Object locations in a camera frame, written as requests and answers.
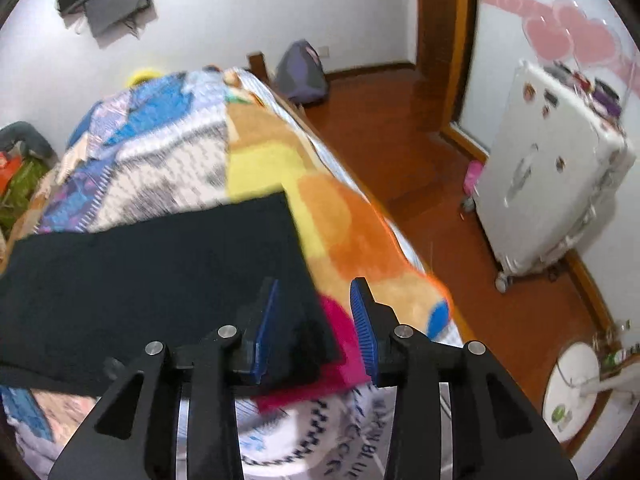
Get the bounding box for black pants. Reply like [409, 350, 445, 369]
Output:
[0, 191, 346, 397]

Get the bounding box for orange box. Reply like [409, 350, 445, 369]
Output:
[0, 152, 23, 187]

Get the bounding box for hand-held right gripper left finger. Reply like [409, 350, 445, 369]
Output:
[47, 277, 281, 480]

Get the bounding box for wooden door frame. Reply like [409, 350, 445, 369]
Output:
[415, 0, 478, 133]

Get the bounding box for small pink toy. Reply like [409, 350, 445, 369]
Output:
[462, 161, 488, 213]

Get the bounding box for green patterned bag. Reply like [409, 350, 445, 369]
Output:
[0, 155, 51, 233]

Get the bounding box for yellow round cushion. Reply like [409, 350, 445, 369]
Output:
[125, 66, 163, 88]

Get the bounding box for orange yellow fleece blanket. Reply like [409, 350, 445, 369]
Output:
[220, 67, 466, 480]

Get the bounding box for white suitcase with stickers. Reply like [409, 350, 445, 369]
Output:
[472, 58, 636, 293]

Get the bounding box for grey purple backpack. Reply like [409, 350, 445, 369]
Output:
[274, 40, 330, 107]

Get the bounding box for blue patchwork quilt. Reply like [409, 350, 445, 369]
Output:
[0, 69, 266, 480]

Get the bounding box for pink heart wall decoration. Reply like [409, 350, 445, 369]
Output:
[482, 0, 640, 101]

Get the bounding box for white standing fan base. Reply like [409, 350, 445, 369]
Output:
[542, 341, 640, 443]

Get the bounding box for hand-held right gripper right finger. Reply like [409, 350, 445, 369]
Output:
[350, 276, 578, 480]

